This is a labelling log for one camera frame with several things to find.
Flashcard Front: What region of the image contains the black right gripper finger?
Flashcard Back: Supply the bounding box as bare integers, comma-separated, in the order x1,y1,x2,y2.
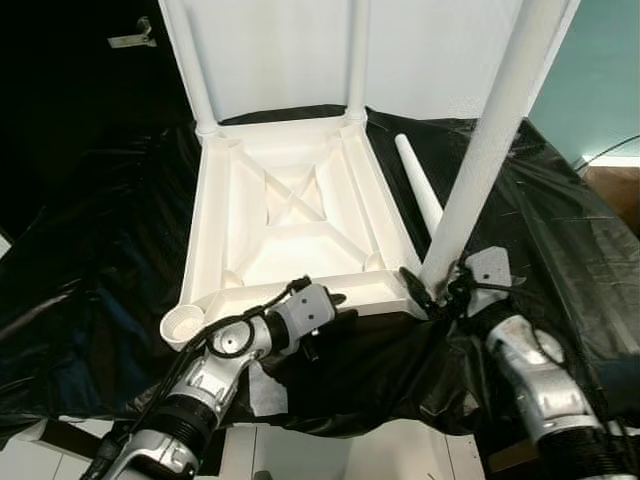
400,265,443,313

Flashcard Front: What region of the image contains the white tape piece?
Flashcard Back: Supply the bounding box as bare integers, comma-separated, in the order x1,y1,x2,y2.
244,358,290,417

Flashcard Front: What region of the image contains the black plastic cover sheet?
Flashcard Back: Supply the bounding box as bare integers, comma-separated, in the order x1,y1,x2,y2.
0,103,640,436

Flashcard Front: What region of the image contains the brown wooden furniture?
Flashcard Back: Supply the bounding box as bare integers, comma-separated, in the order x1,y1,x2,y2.
585,165,640,227

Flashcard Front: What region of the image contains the teal glass panel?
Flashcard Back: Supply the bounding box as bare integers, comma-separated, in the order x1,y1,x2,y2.
530,0,640,167

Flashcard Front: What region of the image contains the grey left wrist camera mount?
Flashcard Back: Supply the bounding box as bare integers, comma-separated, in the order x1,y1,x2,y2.
269,283,337,342

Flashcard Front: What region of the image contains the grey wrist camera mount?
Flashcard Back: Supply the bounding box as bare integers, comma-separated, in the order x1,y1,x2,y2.
269,283,337,342
465,247,517,307

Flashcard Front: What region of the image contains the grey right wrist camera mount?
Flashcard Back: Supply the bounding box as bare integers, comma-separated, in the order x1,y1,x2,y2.
465,247,517,307

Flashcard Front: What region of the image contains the thin black curved cable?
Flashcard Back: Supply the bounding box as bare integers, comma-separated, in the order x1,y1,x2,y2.
580,135,640,168

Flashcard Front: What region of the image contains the silver door handle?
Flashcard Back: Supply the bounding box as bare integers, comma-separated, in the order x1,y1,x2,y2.
107,17,159,49

